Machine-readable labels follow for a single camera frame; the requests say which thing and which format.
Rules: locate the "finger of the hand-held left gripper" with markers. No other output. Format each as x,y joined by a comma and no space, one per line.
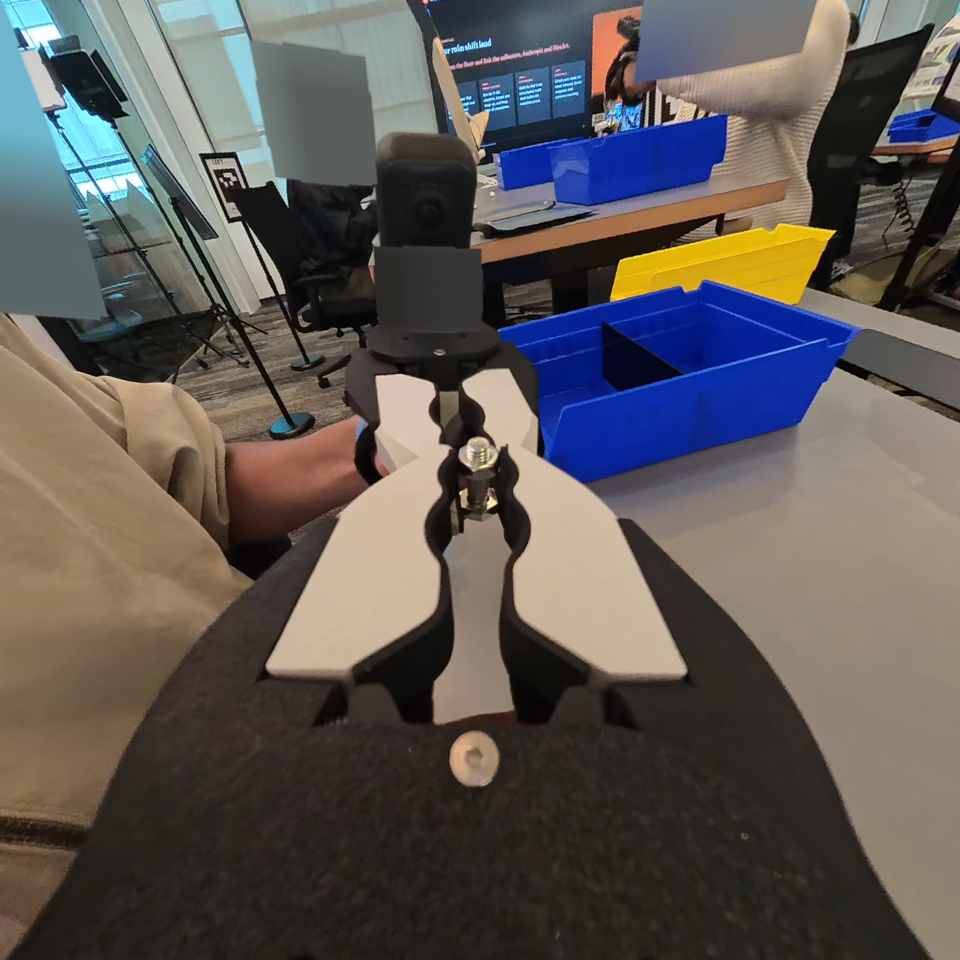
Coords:
408,420
503,413

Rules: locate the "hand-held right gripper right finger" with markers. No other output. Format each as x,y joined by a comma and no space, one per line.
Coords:
593,600

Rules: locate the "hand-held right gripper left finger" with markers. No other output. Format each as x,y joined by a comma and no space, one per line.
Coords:
357,600

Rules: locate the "silver hex nut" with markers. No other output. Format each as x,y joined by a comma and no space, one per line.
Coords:
480,450

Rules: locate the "silver bolt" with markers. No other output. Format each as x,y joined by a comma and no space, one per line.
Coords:
477,492

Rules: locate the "blue divided storage bin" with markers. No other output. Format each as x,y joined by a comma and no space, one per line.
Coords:
675,405

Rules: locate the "person's left forearm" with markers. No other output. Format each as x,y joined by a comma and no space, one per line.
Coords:
293,480

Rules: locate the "person's left hand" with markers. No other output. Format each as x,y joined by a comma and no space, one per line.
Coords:
372,458

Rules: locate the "person's right hand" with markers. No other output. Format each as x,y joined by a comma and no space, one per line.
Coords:
477,717

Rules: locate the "small blue storage bin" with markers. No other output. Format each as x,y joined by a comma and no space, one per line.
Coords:
923,126
525,165

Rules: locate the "dark flat tablet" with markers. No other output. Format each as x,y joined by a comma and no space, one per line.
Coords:
540,218
900,353

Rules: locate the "computer monitor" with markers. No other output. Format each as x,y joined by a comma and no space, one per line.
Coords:
525,75

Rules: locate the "black white tag board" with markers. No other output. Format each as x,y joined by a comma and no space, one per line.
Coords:
222,183

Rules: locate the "brown wooden desk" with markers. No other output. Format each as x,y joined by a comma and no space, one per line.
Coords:
645,210

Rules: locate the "black light stand pole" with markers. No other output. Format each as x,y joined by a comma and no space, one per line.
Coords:
225,285

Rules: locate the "yellow storage bin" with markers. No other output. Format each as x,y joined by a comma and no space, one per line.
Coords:
735,267

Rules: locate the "black studio lamp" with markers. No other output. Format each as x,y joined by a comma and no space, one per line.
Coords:
90,83

